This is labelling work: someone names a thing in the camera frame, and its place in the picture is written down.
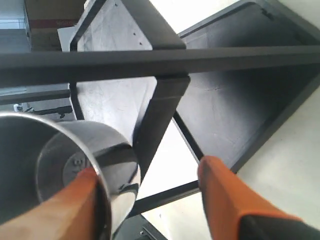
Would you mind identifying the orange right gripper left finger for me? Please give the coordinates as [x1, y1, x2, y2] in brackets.
[0, 168, 98, 240]

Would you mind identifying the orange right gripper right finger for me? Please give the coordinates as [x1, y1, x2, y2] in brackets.
[197, 155, 320, 240]

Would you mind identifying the stainless steel mug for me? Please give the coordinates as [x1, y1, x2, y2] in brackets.
[0, 112, 141, 240]

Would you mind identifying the black metal shelf rack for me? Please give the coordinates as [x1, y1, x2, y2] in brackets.
[0, 0, 320, 239]

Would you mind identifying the black hook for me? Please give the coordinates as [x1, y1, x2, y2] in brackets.
[133, 0, 190, 178]

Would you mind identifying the brown cardboard box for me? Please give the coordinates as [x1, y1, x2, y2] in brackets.
[24, 0, 85, 52]

